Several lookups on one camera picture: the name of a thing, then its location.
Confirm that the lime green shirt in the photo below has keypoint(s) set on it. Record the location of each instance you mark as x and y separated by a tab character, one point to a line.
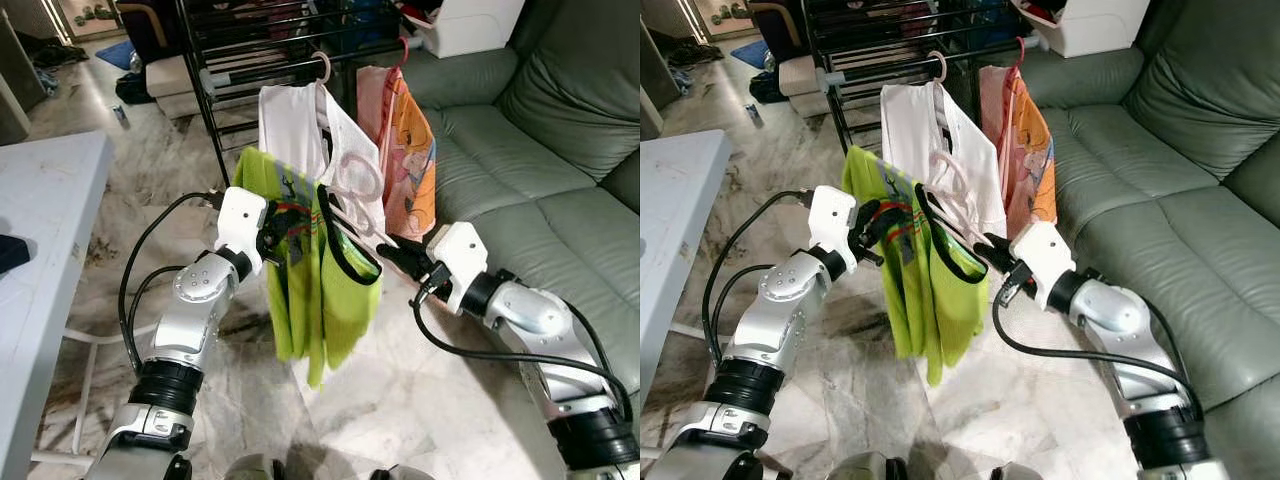
340	300
945	300

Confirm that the pale pink plastic hanger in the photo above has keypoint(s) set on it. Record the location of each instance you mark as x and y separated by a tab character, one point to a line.
948	165
350	163
328	68
943	68

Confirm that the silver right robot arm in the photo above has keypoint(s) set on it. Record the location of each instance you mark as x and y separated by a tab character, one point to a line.
1130	315
540	315

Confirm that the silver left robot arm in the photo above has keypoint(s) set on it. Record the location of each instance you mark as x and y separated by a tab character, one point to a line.
190	320
780	320

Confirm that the red plastic hanger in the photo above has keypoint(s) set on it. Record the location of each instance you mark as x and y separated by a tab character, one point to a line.
404	50
1020	50

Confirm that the white garment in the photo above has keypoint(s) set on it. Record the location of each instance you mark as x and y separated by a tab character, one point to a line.
290	130
910	130

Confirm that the pink cartoon print garment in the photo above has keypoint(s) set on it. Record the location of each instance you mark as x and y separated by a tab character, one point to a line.
410	150
1030	150

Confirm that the grey green leather sofa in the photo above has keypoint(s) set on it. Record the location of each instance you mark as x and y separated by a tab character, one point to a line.
1150	200
540	200

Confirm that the black clothes drying rack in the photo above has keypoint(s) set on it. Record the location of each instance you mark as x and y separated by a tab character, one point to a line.
822	80
208	80

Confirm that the cream ottoman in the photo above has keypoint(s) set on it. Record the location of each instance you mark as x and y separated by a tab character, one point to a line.
795	78
170	80

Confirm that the black bag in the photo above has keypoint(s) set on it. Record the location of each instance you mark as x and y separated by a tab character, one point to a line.
765	87
132	88

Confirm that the maroon garment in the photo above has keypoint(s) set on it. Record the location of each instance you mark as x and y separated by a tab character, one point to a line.
265	15
890	15

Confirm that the grey robot right foot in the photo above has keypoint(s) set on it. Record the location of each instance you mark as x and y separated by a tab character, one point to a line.
400	473
1017	472

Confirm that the white folding table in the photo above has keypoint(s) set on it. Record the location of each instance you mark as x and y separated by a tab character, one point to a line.
40	190
670	190

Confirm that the teal blue garment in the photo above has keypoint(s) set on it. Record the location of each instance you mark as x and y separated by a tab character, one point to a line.
365	20
985	20

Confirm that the blue floor mat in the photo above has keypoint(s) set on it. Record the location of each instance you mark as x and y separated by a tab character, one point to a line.
118	53
750	52

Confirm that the dark purple armchair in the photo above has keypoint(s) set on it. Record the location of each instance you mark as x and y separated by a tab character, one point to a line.
150	35
780	30

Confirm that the white plastic basket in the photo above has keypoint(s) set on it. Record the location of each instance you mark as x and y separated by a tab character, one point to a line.
480	25
1100	25

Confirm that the dark clothes pile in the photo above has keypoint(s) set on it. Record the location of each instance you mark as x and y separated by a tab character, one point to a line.
45	50
690	50

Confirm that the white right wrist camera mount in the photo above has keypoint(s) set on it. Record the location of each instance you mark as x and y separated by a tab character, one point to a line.
455	255
1040	255

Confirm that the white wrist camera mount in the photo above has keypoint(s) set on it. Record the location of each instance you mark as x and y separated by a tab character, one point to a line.
240	220
833	220
1040	255
455	255

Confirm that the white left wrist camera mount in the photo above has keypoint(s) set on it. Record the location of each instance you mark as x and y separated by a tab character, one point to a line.
833	220
240	220

